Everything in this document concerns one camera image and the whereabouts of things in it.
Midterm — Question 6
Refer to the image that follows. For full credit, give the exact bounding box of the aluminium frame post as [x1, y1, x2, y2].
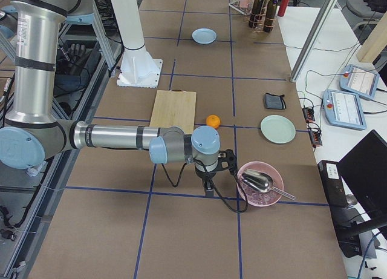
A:
[290, 0, 337, 82]

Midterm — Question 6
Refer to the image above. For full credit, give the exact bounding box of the dark wine bottle front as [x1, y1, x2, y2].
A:
[263, 0, 278, 33]

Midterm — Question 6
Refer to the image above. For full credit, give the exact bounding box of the teach pendant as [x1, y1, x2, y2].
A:
[322, 90, 366, 130]
[339, 64, 380, 100]

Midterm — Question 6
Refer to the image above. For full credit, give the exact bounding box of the bamboo cutting board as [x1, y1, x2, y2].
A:
[149, 90, 197, 134]

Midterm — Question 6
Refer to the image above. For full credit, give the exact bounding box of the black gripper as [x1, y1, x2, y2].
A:
[195, 163, 220, 197]

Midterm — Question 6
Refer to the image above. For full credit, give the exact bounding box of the light blue plate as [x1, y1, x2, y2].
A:
[192, 28, 217, 45]

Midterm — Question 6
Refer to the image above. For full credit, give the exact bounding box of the teach pendant far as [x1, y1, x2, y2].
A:
[339, 64, 380, 100]

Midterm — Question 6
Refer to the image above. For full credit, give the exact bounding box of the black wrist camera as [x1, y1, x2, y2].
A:
[218, 149, 238, 173]

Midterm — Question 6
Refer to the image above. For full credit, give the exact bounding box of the dark wine bottle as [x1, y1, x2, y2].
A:
[249, 0, 264, 28]
[263, 0, 278, 33]

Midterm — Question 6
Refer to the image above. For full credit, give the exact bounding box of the pink cup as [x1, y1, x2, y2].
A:
[239, 0, 250, 8]

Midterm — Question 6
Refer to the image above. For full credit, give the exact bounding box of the teach pendant near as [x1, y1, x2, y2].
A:
[322, 90, 366, 130]

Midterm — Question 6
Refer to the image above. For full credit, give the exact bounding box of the grey folded cloth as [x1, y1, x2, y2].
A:
[264, 93, 287, 110]

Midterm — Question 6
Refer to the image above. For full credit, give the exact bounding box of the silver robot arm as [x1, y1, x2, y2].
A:
[1, 0, 220, 197]

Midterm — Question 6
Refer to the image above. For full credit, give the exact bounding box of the red cylinder bottle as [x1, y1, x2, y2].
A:
[278, 0, 290, 17]

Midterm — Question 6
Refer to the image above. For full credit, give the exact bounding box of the black monitor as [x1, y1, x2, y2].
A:
[338, 130, 386, 214]

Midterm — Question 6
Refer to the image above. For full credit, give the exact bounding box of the black computer box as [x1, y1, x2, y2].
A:
[317, 160, 348, 208]

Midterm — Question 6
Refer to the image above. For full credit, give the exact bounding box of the pink bowl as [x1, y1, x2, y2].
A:
[237, 161, 284, 207]

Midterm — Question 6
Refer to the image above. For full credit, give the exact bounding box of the white camera pole base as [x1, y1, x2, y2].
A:
[111, 0, 163, 88]

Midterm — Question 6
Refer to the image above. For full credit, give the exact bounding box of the metal scoop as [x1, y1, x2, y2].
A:
[241, 169, 296, 201]

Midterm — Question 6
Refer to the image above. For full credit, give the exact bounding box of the copper wire bottle rack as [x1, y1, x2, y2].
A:
[249, 0, 278, 33]

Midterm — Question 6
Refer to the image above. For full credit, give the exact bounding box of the orange fruit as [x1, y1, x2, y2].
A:
[206, 114, 221, 129]

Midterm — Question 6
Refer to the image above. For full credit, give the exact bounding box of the dark wine bottle middle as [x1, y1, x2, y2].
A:
[249, 0, 264, 28]

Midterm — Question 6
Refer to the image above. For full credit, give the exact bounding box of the light green plate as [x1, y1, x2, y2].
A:
[261, 115, 296, 144]

